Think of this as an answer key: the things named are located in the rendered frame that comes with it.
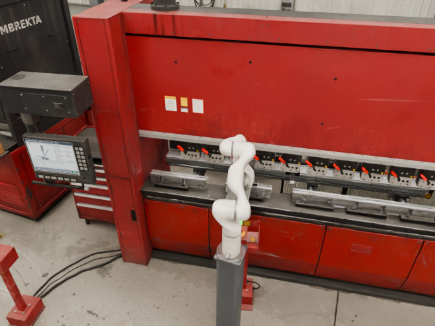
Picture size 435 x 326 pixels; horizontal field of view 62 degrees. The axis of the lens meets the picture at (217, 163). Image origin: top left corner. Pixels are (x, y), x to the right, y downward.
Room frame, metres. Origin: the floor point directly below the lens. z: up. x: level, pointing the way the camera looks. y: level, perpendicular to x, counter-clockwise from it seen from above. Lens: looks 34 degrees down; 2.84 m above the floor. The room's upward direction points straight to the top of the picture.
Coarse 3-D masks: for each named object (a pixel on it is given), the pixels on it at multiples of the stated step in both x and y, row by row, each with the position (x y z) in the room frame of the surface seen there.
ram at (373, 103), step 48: (144, 48) 2.54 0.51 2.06; (192, 48) 2.46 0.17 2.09; (240, 48) 2.40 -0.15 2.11; (288, 48) 2.33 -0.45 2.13; (336, 48) 2.30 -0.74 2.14; (144, 96) 2.54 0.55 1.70; (192, 96) 2.47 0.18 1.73; (240, 96) 2.39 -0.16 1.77; (288, 96) 2.33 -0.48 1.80; (336, 96) 2.26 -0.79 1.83; (384, 96) 2.20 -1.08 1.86; (432, 96) 2.14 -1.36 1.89; (288, 144) 2.32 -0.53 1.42; (336, 144) 2.25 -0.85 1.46; (384, 144) 2.18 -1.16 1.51; (432, 144) 2.12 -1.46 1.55
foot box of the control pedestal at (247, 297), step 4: (252, 280) 2.11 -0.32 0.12; (252, 284) 2.07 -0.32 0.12; (244, 292) 1.98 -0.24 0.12; (248, 292) 1.98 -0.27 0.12; (252, 292) 2.06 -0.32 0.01; (244, 296) 1.94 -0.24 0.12; (248, 296) 1.94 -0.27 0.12; (252, 296) 2.02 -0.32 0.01; (244, 300) 1.94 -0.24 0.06; (248, 300) 1.94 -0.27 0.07; (252, 300) 1.98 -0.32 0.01; (244, 304) 1.94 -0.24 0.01; (248, 304) 1.94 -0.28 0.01; (252, 304) 1.94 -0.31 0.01; (244, 308) 1.90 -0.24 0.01; (248, 308) 1.90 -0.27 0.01; (252, 308) 1.90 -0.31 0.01
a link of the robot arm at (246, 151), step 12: (240, 144) 1.94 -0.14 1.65; (252, 144) 1.95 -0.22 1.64; (240, 156) 1.90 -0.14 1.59; (252, 156) 1.89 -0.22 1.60; (240, 168) 1.82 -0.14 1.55; (228, 180) 1.78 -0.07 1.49; (240, 180) 1.76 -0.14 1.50; (240, 192) 1.69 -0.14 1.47; (240, 204) 1.63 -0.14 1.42; (240, 216) 1.59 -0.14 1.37
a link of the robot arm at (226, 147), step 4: (236, 136) 2.05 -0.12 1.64; (240, 136) 2.07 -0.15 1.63; (244, 136) 2.11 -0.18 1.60; (224, 140) 1.98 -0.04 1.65; (228, 140) 1.98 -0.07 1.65; (232, 140) 2.02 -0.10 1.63; (236, 140) 2.03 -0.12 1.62; (240, 140) 2.05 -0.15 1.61; (244, 140) 2.07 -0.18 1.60; (220, 144) 1.96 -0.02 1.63; (224, 144) 1.94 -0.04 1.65; (228, 144) 1.94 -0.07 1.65; (232, 144) 1.94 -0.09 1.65; (220, 148) 1.94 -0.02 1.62; (224, 148) 1.93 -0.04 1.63; (228, 148) 1.92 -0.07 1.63; (232, 148) 1.92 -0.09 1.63; (220, 152) 1.95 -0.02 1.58; (224, 152) 1.92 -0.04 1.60; (228, 152) 1.91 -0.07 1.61; (232, 152) 1.91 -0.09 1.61; (228, 156) 1.93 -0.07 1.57; (232, 156) 1.92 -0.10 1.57
